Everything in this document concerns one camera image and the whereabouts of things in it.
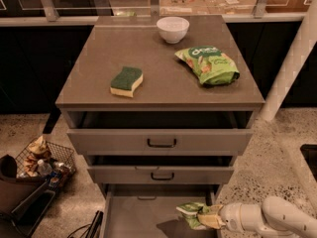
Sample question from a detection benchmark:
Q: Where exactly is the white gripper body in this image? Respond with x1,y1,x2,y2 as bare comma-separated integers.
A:
220,202,264,233

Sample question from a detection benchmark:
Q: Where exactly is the plastic water bottle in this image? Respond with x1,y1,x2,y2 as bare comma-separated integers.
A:
37,159,53,177

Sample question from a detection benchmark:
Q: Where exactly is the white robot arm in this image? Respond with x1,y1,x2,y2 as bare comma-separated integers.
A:
198,0,317,238

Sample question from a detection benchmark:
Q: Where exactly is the top grey drawer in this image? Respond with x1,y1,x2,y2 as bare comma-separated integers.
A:
68,111,252,156

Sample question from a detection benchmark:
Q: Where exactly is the green sour cream chip bag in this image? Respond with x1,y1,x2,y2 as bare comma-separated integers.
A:
175,46,240,85

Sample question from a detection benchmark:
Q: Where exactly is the bottom grey drawer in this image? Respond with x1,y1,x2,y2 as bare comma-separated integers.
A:
99,184,222,238

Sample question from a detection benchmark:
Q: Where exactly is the white bowl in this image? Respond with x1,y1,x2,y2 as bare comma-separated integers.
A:
157,17,189,44

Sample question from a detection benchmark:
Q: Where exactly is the green jalapeno chip bag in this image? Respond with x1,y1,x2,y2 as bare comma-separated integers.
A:
176,202,209,230

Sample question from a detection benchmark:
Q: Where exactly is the black wire basket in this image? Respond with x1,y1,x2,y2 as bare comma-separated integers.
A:
15,142,76,191

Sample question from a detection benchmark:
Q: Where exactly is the crumpled snack bag in basket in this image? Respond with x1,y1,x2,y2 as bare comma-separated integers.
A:
28,136,52,159

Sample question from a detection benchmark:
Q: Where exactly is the green and yellow sponge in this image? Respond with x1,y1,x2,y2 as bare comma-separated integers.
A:
110,66,144,97

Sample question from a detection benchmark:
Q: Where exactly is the middle grey drawer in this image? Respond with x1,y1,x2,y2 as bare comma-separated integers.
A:
88,156,234,184

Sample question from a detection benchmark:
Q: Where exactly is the grey drawer cabinet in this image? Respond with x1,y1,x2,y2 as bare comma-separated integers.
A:
54,14,266,238

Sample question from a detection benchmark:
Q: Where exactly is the grey drawer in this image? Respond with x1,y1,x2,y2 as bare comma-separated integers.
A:
88,156,234,184
68,111,252,156
99,184,222,238

